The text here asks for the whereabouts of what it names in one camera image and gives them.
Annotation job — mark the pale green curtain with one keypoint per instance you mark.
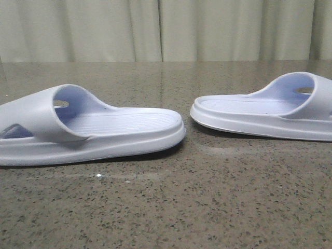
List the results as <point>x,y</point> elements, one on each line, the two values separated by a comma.
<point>137,31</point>

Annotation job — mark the light blue slipper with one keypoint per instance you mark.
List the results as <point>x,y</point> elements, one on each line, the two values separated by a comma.
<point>294,106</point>
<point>68,124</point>

